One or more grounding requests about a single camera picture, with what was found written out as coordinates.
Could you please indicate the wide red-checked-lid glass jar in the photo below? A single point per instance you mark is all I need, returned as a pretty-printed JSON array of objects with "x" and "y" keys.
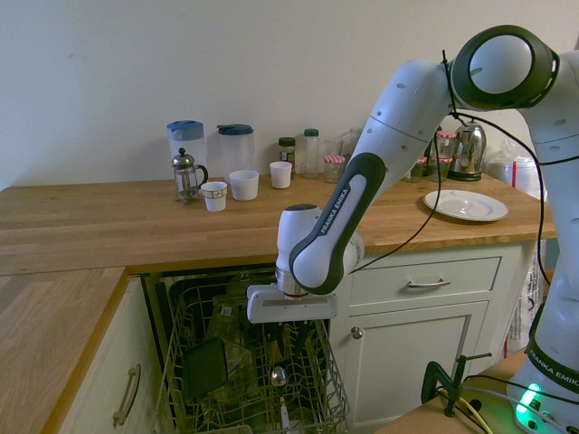
[{"x": 335, "y": 169}]

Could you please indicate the glass French press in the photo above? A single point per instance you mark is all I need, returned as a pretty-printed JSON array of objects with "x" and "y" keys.
[{"x": 183, "y": 177}]

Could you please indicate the small white ceramic cup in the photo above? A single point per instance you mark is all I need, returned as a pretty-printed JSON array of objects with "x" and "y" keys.
[{"x": 280, "y": 176}]

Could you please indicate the teal-lidded clear pitcher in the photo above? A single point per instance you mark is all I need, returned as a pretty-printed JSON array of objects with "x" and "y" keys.
[{"x": 235, "y": 144}]

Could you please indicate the green-capped clear bottle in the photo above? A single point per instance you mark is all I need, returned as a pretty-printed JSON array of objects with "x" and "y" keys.
[{"x": 311, "y": 153}]

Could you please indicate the white dinner plate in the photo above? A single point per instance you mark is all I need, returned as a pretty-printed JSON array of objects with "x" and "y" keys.
[{"x": 466, "y": 205}]

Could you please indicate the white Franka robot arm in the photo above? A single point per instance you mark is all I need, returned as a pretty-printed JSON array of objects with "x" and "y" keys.
[{"x": 407, "y": 113}]

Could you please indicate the open dishwasher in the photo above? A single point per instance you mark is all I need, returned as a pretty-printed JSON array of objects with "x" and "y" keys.
[{"x": 156, "y": 294}]

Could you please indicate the blue-lidded water filter jug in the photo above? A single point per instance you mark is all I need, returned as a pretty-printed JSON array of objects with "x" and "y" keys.
[{"x": 185, "y": 135}]

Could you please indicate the dark-lidded spice jar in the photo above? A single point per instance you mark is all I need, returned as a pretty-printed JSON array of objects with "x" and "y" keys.
[{"x": 287, "y": 153}]

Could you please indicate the short red-checked-lid glass jar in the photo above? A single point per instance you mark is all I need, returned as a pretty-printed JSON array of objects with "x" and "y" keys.
[
  {"x": 417, "y": 172},
  {"x": 441, "y": 169}
]

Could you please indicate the black square container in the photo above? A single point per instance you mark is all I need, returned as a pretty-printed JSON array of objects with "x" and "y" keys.
[{"x": 204, "y": 367}]

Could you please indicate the black screw clamp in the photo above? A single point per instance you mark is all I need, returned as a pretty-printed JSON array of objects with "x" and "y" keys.
[{"x": 434, "y": 375}]

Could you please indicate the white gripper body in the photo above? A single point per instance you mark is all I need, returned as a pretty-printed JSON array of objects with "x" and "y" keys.
[{"x": 271, "y": 309}]

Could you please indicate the small patterned white cup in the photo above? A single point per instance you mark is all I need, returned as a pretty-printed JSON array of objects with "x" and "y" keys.
[{"x": 213, "y": 199}]

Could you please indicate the clear empty glass jar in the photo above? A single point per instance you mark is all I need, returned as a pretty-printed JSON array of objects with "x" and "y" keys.
[{"x": 350, "y": 142}]

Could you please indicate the round silver door knob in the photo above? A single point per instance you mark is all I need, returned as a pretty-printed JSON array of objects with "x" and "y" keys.
[{"x": 357, "y": 333}]

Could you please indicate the labelled clear glass container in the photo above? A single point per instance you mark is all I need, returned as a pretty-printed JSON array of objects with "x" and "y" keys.
[{"x": 221, "y": 318}]

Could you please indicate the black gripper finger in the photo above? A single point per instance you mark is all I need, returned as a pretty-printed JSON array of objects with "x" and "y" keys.
[
  {"x": 300, "y": 331},
  {"x": 288, "y": 333}
]

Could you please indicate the tall red-checked-lid glass jar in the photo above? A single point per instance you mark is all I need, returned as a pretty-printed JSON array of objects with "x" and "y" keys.
[{"x": 445, "y": 144}]

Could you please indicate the white drawer front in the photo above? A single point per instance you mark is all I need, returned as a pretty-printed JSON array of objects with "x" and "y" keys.
[{"x": 470, "y": 276}]

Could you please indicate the white cabinet door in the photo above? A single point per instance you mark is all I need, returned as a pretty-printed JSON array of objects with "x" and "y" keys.
[{"x": 407, "y": 361}]

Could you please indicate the stainless steel kettle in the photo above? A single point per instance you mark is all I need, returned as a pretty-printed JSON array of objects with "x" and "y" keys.
[{"x": 470, "y": 149}]

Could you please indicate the wide white ceramic cup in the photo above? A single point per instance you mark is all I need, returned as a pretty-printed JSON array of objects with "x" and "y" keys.
[{"x": 244, "y": 186}]

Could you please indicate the printed clear plastic bag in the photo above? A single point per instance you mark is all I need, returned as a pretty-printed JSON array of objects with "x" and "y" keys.
[{"x": 527, "y": 307}]

